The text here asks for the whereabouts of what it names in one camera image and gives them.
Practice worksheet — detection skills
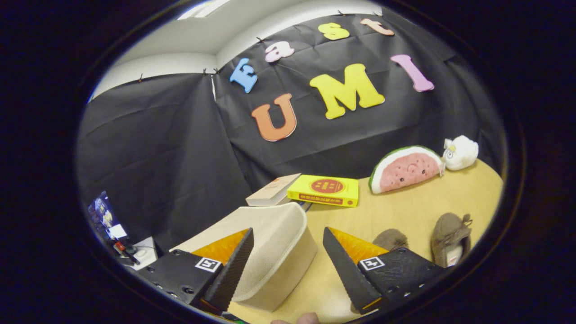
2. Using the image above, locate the watermelon slice plush toy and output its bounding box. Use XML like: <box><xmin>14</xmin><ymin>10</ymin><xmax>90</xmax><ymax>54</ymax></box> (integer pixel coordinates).
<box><xmin>368</xmin><ymin>145</ymin><xmax>445</xmax><ymax>194</ymax></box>

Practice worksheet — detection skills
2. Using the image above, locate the yellow book with red circle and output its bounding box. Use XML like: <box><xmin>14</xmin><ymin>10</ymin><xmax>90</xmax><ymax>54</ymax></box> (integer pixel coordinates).
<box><xmin>287</xmin><ymin>175</ymin><xmax>360</xmax><ymax>208</ymax></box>

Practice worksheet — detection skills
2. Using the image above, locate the computer monitor screen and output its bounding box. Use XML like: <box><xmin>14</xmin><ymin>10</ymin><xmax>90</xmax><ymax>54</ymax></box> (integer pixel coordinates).
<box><xmin>87</xmin><ymin>191</ymin><xmax>129</xmax><ymax>241</ymax></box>

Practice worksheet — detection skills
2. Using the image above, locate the brown fuzzy moccasin shoe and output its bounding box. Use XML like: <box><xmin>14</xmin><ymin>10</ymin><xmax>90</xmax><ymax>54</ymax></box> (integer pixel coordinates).
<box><xmin>430</xmin><ymin>213</ymin><xmax>473</xmax><ymax>269</ymax></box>
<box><xmin>373</xmin><ymin>229</ymin><xmax>409</xmax><ymax>252</ymax></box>

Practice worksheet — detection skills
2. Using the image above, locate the black backdrop cloth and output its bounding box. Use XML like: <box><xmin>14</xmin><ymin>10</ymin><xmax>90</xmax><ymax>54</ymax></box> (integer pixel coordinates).
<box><xmin>76</xmin><ymin>9</ymin><xmax>504</xmax><ymax>252</ymax></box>

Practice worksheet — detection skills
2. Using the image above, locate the beige book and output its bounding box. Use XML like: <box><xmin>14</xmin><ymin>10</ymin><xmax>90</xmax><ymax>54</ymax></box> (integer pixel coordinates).
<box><xmin>245</xmin><ymin>173</ymin><xmax>301</xmax><ymax>207</ymax></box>

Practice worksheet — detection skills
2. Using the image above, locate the large ceiling light panel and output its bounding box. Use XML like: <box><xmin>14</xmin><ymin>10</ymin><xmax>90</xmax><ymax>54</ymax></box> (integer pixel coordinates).
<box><xmin>178</xmin><ymin>0</ymin><xmax>230</xmax><ymax>21</ymax></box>

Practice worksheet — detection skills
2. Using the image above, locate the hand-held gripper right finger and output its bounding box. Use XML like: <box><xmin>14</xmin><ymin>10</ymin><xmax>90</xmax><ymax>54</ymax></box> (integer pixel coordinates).
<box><xmin>323</xmin><ymin>226</ymin><xmax>446</xmax><ymax>315</ymax></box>

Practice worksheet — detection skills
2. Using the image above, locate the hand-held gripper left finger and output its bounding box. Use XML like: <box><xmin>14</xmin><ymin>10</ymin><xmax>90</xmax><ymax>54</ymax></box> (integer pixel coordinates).
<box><xmin>135</xmin><ymin>227</ymin><xmax>255</xmax><ymax>315</ymax></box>

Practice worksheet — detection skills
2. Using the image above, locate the white electrical device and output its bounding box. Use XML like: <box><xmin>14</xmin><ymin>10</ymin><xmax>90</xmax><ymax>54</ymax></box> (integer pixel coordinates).
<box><xmin>128</xmin><ymin>237</ymin><xmax>159</xmax><ymax>270</ymax></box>

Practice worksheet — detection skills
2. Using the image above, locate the beige fabric storage box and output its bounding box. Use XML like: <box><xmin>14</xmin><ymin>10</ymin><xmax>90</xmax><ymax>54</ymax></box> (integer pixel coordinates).
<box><xmin>170</xmin><ymin>202</ymin><xmax>318</xmax><ymax>312</ymax></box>

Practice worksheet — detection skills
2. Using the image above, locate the white plush toy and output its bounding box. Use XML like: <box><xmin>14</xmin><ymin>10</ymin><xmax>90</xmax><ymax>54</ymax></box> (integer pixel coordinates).
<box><xmin>442</xmin><ymin>135</ymin><xmax>479</xmax><ymax>171</ymax></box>

